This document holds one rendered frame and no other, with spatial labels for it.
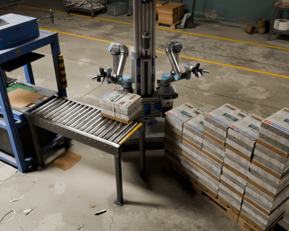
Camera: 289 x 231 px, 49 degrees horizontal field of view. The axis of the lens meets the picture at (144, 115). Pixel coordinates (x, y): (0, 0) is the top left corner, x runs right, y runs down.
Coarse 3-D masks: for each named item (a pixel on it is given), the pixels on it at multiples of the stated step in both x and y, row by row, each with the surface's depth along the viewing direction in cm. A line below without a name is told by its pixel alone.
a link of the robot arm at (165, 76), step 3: (162, 75) 401; (165, 75) 400; (168, 75) 399; (171, 75) 402; (162, 78) 400; (165, 78) 398; (168, 78) 398; (171, 78) 401; (162, 81) 402; (165, 81) 399; (168, 81) 400; (171, 81) 403; (162, 84) 404; (165, 84) 402; (168, 84) 403
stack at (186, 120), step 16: (176, 112) 364; (192, 112) 364; (176, 128) 358; (192, 128) 336; (176, 144) 369; (208, 144) 326; (176, 160) 381; (208, 160) 333; (224, 160) 315; (240, 160) 298; (176, 176) 392; (192, 176) 367; (208, 176) 343; (224, 176) 322; (208, 192) 354; (224, 192) 331; (240, 192) 312; (240, 208) 321
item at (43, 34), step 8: (40, 32) 389; (48, 32) 387; (24, 40) 363; (32, 40) 361; (40, 40) 367; (48, 40) 377; (8, 48) 340; (16, 48) 340; (24, 48) 350; (32, 48) 359; (0, 56) 326; (8, 56) 334; (16, 56) 343
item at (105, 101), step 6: (114, 90) 367; (120, 90) 367; (102, 96) 355; (108, 96) 355; (114, 96) 355; (102, 102) 351; (108, 102) 346; (102, 108) 357; (108, 108) 351; (108, 114) 356
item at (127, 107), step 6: (126, 96) 355; (132, 96) 354; (138, 96) 354; (120, 102) 344; (126, 102) 343; (132, 102) 343; (138, 102) 354; (120, 108) 341; (126, 108) 337; (132, 108) 345; (138, 108) 357; (120, 114) 347; (126, 114) 341; (132, 114) 348; (126, 120) 346
